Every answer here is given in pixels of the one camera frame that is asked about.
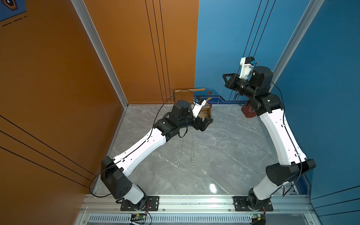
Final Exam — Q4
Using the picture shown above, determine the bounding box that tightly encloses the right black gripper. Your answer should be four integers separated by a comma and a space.
223, 73, 258, 101

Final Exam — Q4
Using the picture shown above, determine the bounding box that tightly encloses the silver chain necklace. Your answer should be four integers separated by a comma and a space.
178, 137, 184, 167

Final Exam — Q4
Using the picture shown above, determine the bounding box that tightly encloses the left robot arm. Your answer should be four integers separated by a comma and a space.
98, 97, 213, 210

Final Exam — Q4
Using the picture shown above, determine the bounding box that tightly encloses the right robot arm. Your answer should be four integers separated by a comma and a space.
222, 66, 316, 211

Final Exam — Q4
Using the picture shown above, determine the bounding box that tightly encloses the wooden jewelry display stand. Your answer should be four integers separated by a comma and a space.
172, 88, 212, 119

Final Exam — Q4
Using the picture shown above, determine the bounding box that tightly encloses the red corner block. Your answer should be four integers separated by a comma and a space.
241, 101, 257, 118

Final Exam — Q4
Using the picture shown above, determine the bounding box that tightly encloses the right green circuit board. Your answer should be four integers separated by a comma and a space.
251, 213, 263, 220

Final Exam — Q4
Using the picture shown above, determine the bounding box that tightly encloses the green circuit board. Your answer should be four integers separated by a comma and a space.
130, 214, 147, 222
251, 213, 263, 220

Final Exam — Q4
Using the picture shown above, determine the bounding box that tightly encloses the left green circuit board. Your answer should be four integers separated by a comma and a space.
130, 214, 147, 222

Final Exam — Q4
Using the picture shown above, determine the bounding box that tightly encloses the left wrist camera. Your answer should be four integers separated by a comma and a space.
192, 96, 207, 118

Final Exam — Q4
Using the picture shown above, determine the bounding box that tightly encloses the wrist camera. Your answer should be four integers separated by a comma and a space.
239, 56, 255, 80
192, 96, 207, 118

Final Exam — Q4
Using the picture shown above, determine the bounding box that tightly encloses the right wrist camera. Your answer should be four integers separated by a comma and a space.
239, 56, 255, 80

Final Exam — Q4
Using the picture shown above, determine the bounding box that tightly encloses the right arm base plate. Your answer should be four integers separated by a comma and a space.
232, 195, 274, 212

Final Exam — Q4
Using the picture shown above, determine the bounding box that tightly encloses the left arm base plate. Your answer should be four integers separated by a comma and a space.
121, 196, 160, 212

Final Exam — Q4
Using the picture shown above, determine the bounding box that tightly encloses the aluminium front rail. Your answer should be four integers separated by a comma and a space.
80, 195, 315, 214

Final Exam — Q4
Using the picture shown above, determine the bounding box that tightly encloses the right aluminium corner post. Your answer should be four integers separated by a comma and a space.
272, 0, 324, 83

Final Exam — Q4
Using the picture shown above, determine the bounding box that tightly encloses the aluminium corner post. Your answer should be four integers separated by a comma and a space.
71, 0, 129, 109
272, 0, 324, 83

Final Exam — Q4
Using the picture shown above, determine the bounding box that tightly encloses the left aluminium corner post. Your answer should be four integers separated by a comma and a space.
71, 0, 129, 109

